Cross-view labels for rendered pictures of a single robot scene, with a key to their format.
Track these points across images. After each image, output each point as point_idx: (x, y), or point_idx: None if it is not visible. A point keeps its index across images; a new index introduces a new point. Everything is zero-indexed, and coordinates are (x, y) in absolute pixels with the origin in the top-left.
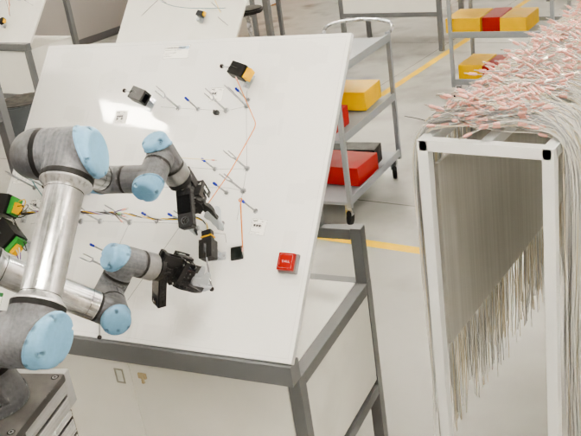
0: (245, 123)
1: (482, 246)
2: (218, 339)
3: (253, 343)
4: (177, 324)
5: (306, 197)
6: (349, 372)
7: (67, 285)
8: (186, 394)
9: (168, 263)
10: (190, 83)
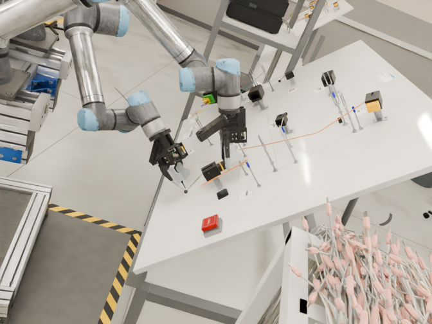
0: (337, 139)
1: None
2: (159, 218)
3: (152, 240)
4: (171, 193)
5: (276, 209)
6: None
7: (87, 75)
8: None
9: (161, 138)
10: (361, 97)
